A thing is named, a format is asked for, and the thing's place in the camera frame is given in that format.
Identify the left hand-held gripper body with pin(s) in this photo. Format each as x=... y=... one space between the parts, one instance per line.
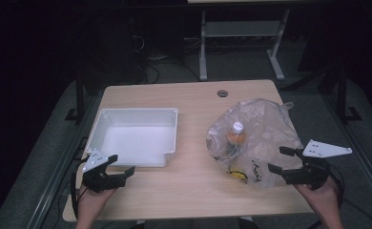
x=96 y=181

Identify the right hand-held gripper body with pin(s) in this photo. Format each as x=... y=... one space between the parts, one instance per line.
x=311 y=173

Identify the white metal desk frame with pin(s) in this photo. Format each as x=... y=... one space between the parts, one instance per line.
x=202 y=47

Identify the white plastic tray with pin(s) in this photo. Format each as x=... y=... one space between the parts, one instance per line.
x=136 y=140

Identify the grey round table grommet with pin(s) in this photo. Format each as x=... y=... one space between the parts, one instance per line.
x=222 y=93

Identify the person's left hand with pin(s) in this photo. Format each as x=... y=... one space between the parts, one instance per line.
x=93 y=202

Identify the clear plastic bag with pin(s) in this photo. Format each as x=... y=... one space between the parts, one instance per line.
x=270 y=127

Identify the black metal stand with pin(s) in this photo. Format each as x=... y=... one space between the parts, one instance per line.
x=342 y=95
x=79 y=95

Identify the aluminium floor rail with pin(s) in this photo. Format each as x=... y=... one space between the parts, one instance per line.
x=58 y=173
x=359 y=149

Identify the person's right hand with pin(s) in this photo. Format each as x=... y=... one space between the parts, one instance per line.
x=322 y=198

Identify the orange drink bottle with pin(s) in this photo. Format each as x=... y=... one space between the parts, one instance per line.
x=236 y=136

